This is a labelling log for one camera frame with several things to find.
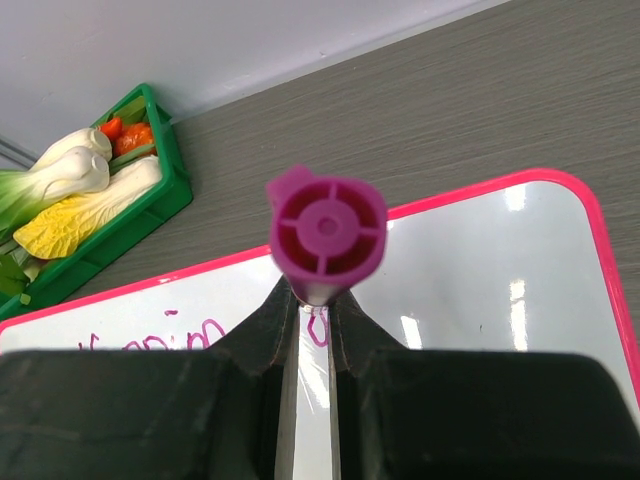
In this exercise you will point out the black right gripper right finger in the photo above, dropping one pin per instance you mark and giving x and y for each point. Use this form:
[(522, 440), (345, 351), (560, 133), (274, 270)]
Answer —
[(399, 413)]

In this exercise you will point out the purple capped marker pen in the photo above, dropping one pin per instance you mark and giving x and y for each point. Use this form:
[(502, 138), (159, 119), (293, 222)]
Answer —
[(327, 233)]

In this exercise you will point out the green scallion bunch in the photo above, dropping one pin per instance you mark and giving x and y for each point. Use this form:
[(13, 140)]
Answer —
[(18, 268)]

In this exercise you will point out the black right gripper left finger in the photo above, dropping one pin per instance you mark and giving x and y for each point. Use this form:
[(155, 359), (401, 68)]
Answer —
[(224, 412)]

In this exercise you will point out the green plastic vegetable tray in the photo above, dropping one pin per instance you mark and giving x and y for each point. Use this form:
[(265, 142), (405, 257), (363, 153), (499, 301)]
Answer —
[(61, 278)]

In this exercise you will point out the yellow white napa cabbage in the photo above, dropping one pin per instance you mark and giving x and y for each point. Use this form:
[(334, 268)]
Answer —
[(59, 230)]

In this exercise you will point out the pink framed whiteboard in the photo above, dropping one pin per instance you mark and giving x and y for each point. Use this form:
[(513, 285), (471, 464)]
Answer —
[(521, 263)]

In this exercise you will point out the orange red toy vegetable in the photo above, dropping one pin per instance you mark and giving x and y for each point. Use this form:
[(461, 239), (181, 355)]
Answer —
[(125, 138)]

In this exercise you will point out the green bok choy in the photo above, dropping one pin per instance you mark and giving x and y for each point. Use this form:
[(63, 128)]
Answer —
[(75, 164)]

